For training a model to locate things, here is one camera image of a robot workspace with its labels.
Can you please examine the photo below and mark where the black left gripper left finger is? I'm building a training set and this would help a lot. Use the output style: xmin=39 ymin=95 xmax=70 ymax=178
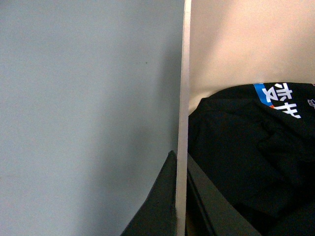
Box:
xmin=122 ymin=151 xmax=177 ymax=236

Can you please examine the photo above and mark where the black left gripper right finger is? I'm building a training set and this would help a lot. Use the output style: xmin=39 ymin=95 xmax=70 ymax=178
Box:
xmin=187 ymin=156 xmax=260 ymax=236

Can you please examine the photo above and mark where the beige plastic laundry hamper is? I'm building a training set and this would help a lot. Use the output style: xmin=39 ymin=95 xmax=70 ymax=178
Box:
xmin=187 ymin=0 xmax=315 ymax=236

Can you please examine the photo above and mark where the black printed garment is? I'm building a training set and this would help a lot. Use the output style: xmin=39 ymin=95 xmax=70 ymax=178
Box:
xmin=188 ymin=83 xmax=315 ymax=236

